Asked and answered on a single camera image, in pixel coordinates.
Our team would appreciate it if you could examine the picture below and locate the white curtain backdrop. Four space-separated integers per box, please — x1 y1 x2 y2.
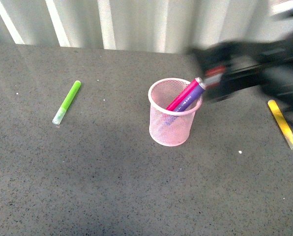
0 0 293 53

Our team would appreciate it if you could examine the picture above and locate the pink marker pen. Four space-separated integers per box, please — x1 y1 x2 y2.
166 77 202 111

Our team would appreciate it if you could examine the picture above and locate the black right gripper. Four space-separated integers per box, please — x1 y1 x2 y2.
188 2 293 116

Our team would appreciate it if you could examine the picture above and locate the pink mesh pen cup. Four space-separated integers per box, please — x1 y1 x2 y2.
148 78 203 147

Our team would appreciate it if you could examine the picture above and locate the green marker pen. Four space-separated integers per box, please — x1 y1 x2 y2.
52 80 81 125

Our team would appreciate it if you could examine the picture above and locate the purple marker pen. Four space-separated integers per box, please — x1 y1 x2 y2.
161 82 206 127

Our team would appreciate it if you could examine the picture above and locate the yellow marker pen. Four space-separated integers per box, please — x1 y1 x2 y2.
267 99 293 150

